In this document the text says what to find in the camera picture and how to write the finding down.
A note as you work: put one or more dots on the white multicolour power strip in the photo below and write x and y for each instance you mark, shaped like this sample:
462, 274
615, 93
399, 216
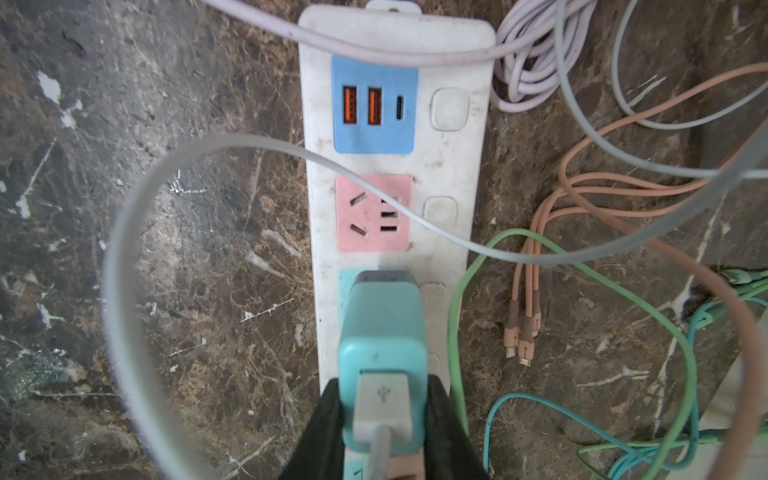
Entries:
412, 138

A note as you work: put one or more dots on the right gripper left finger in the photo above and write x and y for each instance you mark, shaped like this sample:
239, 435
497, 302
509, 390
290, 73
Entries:
319, 453

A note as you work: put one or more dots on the teal charger plug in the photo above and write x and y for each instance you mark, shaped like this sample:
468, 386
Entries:
383, 332

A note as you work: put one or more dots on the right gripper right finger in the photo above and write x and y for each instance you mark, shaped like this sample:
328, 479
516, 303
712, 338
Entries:
448, 453

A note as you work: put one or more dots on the pink charger plug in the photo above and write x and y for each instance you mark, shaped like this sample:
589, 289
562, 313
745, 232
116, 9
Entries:
406, 467

